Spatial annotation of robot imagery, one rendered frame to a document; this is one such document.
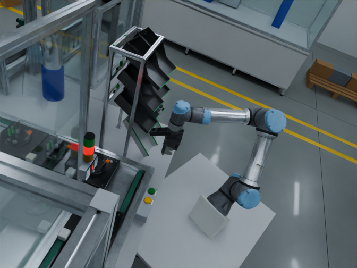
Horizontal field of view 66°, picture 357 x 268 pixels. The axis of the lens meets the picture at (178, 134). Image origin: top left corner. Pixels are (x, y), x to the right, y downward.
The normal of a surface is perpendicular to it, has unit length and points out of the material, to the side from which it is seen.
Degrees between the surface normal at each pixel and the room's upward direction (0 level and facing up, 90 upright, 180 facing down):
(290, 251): 0
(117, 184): 0
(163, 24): 90
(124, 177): 0
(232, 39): 90
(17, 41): 90
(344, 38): 90
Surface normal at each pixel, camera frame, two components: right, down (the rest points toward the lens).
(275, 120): 0.26, 0.03
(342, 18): -0.35, 0.55
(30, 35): 0.94, 0.35
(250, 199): 0.18, 0.28
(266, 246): 0.26, -0.72
